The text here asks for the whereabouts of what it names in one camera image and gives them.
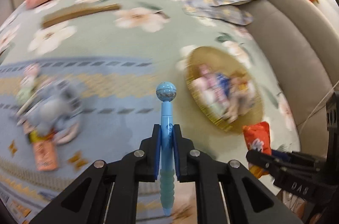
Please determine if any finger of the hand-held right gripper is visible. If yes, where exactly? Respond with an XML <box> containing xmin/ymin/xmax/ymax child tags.
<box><xmin>271</xmin><ymin>150</ymin><xmax>328</xmax><ymax>165</ymax></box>
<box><xmin>246</xmin><ymin>149</ymin><xmax>318</xmax><ymax>175</ymax></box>

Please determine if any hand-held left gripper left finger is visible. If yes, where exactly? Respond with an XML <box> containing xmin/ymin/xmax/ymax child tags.
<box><xmin>29</xmin><ymin>123</ymin><xmax>163</xmax><ymax>224</ymax></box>

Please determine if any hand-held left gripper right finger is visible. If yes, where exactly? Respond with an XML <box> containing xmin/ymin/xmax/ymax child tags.
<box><xmin>171</xmin><ymin>123</ymin><xmax>304</xmax><ymax>224</ymax></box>

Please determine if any orange snack packet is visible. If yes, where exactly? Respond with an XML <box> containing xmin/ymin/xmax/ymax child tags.
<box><xmin>242</xmin><ymin>121</ymin><xmax>272</xmax><ymax>178</ymax></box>

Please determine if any blue ball-top pen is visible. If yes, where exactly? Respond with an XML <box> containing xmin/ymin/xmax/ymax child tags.
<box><xmin>156</xmin><ymin>82</ymin><xmax>177</xmax><ymax>216</ymax></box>

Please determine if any heap of pastel packets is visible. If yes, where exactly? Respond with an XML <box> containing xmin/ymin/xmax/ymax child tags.
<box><xmin>192</xmin><ymin>64</ymin><xmax>256</xmax><ymax>121</ymax></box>

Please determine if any round woven basket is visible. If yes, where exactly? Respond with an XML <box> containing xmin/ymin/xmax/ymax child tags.
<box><xmin>185</xmin><ymin>46</ymin><xmax>265</xmax><ymax>132</ymax></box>

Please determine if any pile of colourful small packets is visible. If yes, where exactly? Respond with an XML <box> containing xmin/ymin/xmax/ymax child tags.
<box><xmin>16</xmin><ymin>78</ymin><xmax>82</xmax><ymax>145</ymax></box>

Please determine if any orange tube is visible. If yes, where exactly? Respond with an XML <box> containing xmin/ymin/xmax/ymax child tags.
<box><xmin>30</xmin><ymin>138</ymin><xmax>58</xmax><ymax>171</ymax></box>

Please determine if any beige padded headboard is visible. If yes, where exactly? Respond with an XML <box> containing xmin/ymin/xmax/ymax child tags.
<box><xmin>218</xmin><ymin>0</ymin><xmax>339</xmax><ymax>134</ymax></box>

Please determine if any green floral bedsheet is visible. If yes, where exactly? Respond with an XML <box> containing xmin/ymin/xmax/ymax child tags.
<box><xmin>0</xmin><ymin>0</ymin><xmax>301</xmax><ymax>214</ymax></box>

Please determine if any wooden brush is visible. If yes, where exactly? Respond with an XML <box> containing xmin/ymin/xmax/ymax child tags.
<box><xmin>42</xmin><ymin>3</ymin><xmax>122</xmax><ymax>29</ymax></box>

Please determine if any white cord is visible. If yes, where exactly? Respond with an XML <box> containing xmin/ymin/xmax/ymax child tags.
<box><xmin>298</xmin><ymin>81</ymin><xmax>339</xmax><ymax>127</ymax></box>

